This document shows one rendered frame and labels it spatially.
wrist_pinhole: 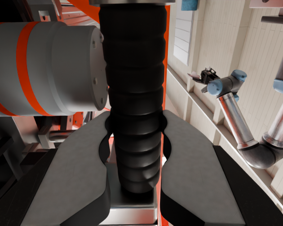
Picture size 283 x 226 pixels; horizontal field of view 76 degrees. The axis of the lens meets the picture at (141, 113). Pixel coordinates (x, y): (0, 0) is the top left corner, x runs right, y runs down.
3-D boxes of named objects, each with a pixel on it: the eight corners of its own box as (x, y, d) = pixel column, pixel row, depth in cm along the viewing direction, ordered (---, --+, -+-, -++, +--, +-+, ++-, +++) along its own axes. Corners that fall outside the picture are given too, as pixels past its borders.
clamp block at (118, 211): (42, 208, 14) (59, 242, 17) (158, 207, 14) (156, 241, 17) (65, 161, 19) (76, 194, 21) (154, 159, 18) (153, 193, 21)
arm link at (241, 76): (237, 79, 88) (227, 96, 96) (251, 75, 93) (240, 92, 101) (225, 71, 93) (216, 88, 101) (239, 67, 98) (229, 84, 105)
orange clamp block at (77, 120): (47, 126, 54) (60, 131, 63) (73, 125, 54) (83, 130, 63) (50, 103, 56) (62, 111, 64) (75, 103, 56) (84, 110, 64)
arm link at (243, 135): (242, 176, 88) (201, 86, 96) (255, 167, 93) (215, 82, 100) (265, 177, 78) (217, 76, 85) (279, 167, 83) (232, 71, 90)
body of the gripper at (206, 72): (210, 67, 115) (223, 77, 108) (207, 77, 122) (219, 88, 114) (200, 70, 113) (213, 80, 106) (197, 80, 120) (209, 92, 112)
